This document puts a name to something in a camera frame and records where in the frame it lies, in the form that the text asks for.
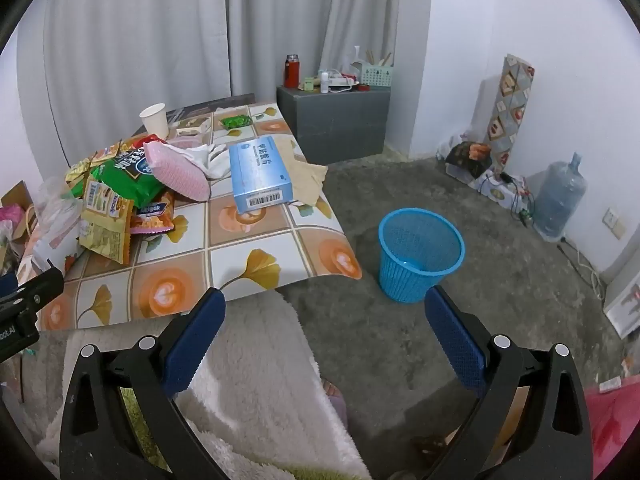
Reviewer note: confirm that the large clear water jug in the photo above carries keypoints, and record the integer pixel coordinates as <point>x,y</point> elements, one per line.
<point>560,197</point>

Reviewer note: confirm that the crumpled white tissue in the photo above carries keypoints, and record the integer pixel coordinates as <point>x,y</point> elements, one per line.
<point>212,157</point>

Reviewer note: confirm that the yellow snack bag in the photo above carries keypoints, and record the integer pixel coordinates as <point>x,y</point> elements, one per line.
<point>105,225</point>

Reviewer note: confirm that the gold snack packet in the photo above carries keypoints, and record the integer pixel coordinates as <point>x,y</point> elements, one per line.
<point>80,170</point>

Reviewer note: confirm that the green snack bag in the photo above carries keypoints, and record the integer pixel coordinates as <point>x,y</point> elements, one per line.
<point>127,177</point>

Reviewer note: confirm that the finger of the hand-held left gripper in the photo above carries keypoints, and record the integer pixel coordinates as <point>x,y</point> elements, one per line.
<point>40,290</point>

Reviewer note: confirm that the brown paper napkin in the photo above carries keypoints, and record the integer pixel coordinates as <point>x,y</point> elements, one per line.
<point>306,182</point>

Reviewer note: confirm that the white paper cup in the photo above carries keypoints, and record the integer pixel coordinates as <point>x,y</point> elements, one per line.
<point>154,121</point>

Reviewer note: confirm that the pink dotted packet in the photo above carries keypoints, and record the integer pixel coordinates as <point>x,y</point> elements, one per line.
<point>180,172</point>

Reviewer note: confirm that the white fleece blanket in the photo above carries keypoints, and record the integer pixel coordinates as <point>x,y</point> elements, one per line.
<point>260,385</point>

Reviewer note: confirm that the dark orange snack bag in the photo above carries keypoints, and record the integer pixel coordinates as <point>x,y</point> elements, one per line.
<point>467,157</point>

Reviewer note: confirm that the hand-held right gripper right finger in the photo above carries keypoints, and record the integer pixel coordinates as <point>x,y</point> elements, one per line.
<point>455,345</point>

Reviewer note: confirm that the clear plastic wrapper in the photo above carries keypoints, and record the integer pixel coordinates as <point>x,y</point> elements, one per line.
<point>55,215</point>

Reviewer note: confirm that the dark printed poster board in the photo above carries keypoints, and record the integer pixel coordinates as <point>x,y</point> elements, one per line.
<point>220,104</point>

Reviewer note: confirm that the brown cardboard box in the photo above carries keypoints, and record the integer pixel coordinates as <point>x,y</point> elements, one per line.
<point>15,195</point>

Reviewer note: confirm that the small green foil packet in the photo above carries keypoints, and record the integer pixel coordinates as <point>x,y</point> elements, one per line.
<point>236,122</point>

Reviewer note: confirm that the grey cabinet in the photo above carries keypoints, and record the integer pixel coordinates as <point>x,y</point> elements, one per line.
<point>335,122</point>

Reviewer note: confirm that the pink orange snack packet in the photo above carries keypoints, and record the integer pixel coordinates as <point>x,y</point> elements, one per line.
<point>152,216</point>

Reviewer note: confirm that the small gold box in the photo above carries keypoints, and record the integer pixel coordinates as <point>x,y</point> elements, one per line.
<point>194,124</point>

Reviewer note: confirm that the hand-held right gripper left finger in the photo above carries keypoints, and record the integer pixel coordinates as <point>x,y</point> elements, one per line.
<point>195,340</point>

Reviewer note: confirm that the small white bottle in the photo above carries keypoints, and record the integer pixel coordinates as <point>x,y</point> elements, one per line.
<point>325,82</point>

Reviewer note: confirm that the white printed box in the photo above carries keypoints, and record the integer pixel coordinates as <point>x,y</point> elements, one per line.
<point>495,187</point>

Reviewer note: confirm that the red thermos bottle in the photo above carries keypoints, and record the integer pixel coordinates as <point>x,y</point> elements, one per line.
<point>291,72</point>

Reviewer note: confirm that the blue white cardboard box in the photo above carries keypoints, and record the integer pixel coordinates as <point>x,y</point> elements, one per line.
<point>260,175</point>

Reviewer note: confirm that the blue plastic wastebasket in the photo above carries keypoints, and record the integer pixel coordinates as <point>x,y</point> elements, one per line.
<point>417,270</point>

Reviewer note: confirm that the wall outlet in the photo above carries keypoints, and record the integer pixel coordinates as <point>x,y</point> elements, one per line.
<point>616,222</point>

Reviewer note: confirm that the small pale green box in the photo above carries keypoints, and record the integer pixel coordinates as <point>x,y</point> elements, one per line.
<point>309,84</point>

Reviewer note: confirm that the pink cloth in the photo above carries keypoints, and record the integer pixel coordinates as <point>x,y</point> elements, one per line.
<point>612,430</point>

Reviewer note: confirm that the teal plastic basket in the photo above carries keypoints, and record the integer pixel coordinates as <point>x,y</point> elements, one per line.
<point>376,76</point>

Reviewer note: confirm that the grey curtain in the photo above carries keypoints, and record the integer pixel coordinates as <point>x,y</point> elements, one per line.
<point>150,35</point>

